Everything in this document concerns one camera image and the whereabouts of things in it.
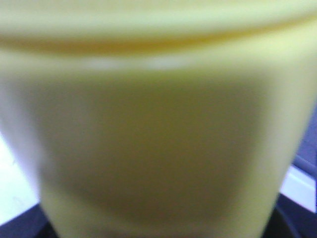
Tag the yellow squeeze bottle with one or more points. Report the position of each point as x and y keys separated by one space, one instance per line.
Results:
x=157 y=118

